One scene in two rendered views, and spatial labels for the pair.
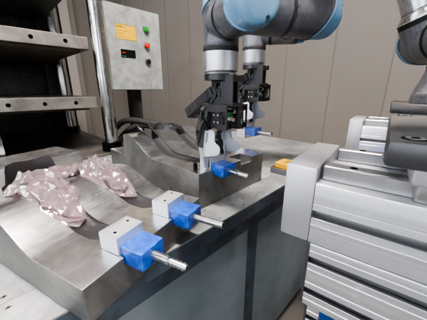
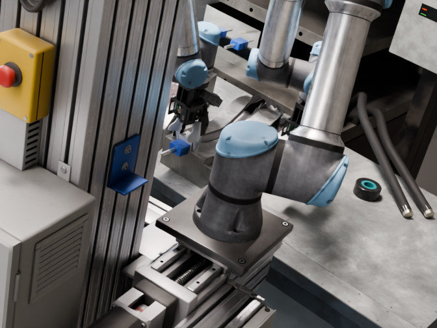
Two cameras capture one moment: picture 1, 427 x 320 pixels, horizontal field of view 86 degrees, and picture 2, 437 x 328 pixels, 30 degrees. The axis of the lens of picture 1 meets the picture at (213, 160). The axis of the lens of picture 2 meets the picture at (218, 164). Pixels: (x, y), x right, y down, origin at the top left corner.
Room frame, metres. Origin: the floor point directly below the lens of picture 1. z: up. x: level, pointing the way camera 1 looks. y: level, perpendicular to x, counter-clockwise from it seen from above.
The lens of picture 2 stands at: (0.24, -2.01, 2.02)
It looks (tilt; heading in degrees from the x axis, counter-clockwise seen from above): 30 degrees down; 79
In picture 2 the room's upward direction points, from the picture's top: 13 degrees clockwise
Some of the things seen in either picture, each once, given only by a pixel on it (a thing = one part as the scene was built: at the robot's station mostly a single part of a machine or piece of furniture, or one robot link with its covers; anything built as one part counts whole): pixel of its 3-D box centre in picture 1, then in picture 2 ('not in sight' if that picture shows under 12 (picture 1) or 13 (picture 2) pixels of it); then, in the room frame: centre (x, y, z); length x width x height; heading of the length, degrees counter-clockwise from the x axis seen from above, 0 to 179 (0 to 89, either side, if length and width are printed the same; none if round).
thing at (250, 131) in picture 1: (255, 131); not in sight; (0.81, -0.15, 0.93); 0.13 x 0.05 x 0.05; 45
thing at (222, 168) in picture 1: (226, 169); (177, 148); (0.51, -0.03, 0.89); 0.13 x 0.05 x 0.05; 45
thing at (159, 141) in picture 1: (178, 139); (248, 125); (0.73, 0.12, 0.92); 0.35 x 0.16 x 0.09; 45
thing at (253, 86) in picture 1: (254, 84); (305, 120); (0.82, -0.14, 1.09); 0.09 x 0.08 x 0.12; 45
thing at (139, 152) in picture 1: (178, 152); (250, 140); (0.75, 0.12, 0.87); 0.50 x 0.26 x 0.14; 45
